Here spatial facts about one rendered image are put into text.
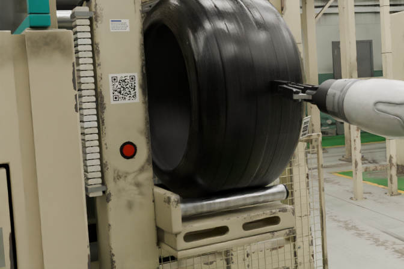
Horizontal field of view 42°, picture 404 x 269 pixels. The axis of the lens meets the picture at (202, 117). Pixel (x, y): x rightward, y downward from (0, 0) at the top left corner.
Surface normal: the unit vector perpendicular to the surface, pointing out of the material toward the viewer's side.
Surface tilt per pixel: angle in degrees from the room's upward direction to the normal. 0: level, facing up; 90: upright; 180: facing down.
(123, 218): 90
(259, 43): 67
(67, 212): 90
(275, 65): 79
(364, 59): 90
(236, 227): 90
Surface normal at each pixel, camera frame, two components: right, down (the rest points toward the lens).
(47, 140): 0.43, 0.02
